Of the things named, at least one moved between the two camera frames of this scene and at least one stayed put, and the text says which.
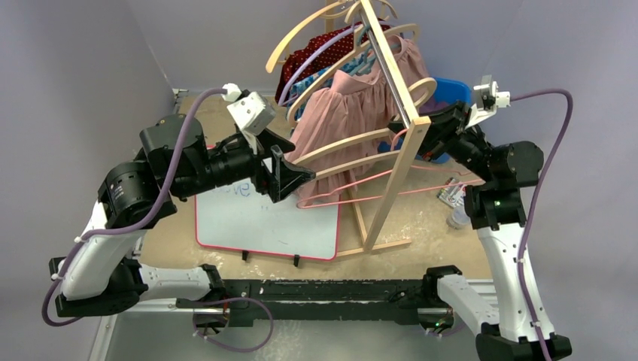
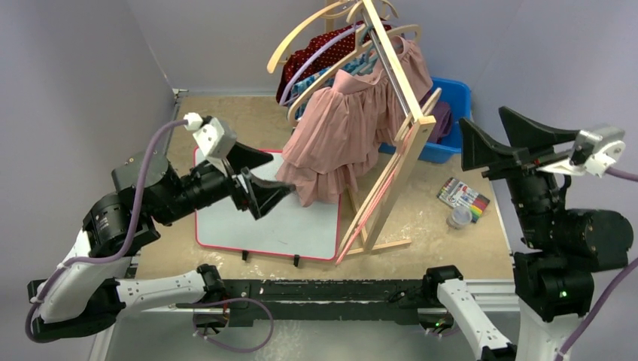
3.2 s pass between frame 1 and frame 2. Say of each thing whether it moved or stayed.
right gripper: moved
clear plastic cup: stayed
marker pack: stayed
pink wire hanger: moved
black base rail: stayed
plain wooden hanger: moved
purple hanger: stayed
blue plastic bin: stayed
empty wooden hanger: stayed
